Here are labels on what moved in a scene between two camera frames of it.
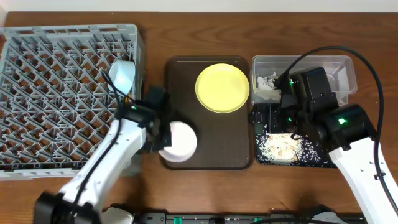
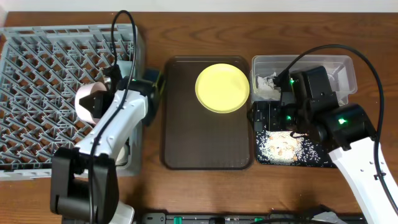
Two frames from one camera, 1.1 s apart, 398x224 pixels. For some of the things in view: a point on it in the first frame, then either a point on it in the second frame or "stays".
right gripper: (261, 117) stays
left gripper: (166, 134) → (94, 104)
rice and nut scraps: (283, 149) stays
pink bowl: (183, 141) → (83, 92)
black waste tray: (283, 138) stays
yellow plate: (222, 88) stays
